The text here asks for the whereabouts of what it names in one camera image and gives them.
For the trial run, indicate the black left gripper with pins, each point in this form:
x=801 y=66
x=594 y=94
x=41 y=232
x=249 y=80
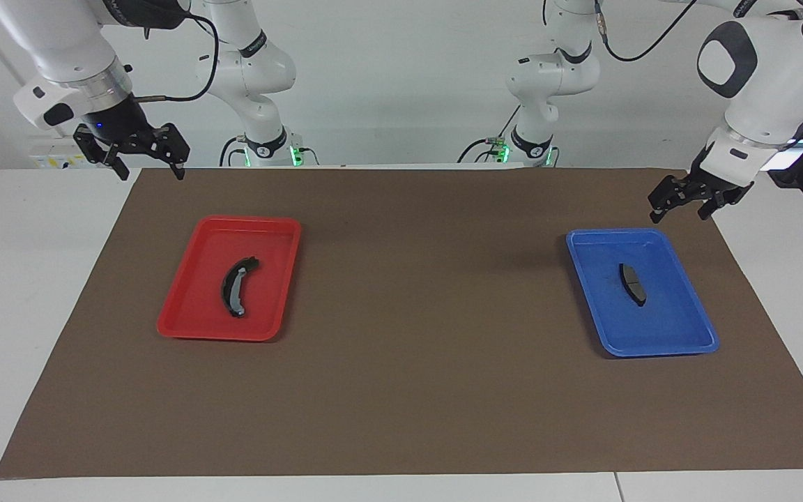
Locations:
x=719 y=178

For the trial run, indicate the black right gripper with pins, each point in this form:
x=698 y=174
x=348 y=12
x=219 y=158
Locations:
x=123 y=122

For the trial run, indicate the dark brake pad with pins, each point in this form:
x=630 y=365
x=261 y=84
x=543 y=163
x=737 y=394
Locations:
x=633 y=284

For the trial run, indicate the curved brake shoe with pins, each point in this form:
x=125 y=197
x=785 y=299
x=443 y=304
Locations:
x=233 y=289

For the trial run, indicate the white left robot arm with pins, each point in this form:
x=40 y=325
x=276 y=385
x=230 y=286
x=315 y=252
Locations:
x=764 y=84

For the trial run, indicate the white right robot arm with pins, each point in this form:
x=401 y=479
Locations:
x=67 y=49

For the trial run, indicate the blue plastic tray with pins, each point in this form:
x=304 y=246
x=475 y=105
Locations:
x=659 y=328

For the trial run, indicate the red plastic tray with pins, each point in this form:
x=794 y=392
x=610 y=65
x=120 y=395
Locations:
x=192 y=307

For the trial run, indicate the brown table mat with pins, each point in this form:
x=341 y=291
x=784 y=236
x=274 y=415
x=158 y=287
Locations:
x=415 y=348

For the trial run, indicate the white wall socket box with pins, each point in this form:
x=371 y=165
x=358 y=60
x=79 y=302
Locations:
x=53 y=159

